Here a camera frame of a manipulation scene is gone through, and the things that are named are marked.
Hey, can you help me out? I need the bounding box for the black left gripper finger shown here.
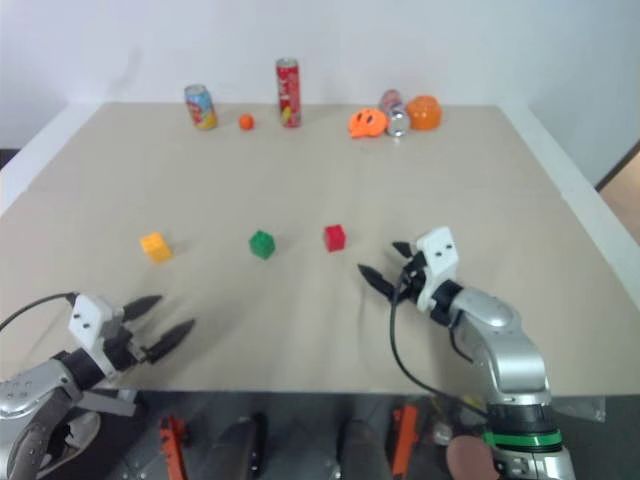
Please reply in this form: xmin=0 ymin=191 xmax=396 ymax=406
xmin=145 ymin=319 xmax=196 ymax=364
xmin=122 ymin=295 xmax=164 ymax=324

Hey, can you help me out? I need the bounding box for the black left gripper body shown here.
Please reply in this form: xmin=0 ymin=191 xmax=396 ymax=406
xmin=101 ymin=319 xmax=152 ymax=374

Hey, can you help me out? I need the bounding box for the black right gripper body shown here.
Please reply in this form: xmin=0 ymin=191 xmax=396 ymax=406
xmin=394 ymin=251 xmax=430 ymax=307

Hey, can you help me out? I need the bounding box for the yellow cube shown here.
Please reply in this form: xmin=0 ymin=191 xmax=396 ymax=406
xmin=139 ymin=231 xmax=174 ymax=264

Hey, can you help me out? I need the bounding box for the red cube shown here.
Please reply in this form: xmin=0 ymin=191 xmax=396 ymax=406
xmin=323 ymin=223 xmax=348 ymax=253

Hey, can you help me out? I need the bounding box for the orange clamp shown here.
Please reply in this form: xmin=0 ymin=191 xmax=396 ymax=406
xmin=158 ymin=414 xmax=190 ymax=480
xmin=391 ymin=404 xmax=420 ymax=477

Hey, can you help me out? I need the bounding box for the green cube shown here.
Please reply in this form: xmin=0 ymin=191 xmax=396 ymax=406
xmin=248 ymin=229 xmax=277 ymax=260

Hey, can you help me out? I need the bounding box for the dark rounded shape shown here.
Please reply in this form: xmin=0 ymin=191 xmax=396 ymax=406
xmin=212 ymin=411 xmax=270 ymax=480

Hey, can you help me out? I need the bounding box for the orange smiley face toy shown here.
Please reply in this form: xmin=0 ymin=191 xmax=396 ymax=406
xmin=347 ymin=108 xmax=389 ymax=140

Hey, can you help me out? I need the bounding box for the silver drink can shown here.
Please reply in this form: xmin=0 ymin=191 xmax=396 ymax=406
xmin=378 ymin=89 xmax=411 ymax=139

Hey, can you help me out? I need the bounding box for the orange pumpkin-shaped container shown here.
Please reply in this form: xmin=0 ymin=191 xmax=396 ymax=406
xmin=405 ymin=95 xmax=444 ymax=132

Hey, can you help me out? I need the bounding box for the brown rounded shape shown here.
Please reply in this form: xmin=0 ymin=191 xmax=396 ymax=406
xmin=445 ymin=433 xmax=495 ymax=480

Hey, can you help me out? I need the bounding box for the tall red drink can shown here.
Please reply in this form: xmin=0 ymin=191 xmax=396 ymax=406
xmin=275 ymin=57 xmax=303 ymax=129

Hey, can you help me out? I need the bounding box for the short colourful drink can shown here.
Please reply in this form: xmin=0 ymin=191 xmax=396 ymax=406
xmin=183 ymin=83 xmax=219 ymax=131

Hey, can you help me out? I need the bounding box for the clear plastic bag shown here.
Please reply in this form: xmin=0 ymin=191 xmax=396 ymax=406
xmin=549 ymin=393 xmax=607 ymax=422

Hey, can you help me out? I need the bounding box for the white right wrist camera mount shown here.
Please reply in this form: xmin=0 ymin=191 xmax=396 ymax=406
xmin=415 ymin=227 xmax=463 ymax=312

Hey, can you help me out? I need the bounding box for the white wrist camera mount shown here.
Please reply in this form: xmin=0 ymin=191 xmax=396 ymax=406
xmin=415 ymin=227 xmax=463 ymax=312
xmin=67 ymin=294 xmax=125 ymax=375

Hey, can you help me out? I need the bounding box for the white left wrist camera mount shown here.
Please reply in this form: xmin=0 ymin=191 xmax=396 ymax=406
xmin=67 ymin=294 xmax=125 ymax=375

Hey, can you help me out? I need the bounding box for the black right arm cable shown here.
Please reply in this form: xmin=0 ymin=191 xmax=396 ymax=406
xmin=389 ymin=272 xmax=490 ymax=417

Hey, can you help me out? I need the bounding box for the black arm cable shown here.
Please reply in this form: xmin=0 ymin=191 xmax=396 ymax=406
xmin=389 ymin=272 xmax=490 ymax=417
xmin=0 ymin=292 xmax=77 ymax=332

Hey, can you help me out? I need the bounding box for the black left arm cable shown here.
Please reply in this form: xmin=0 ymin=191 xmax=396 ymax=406
xmin=0 ymin=292 xmax=77 ymax=332

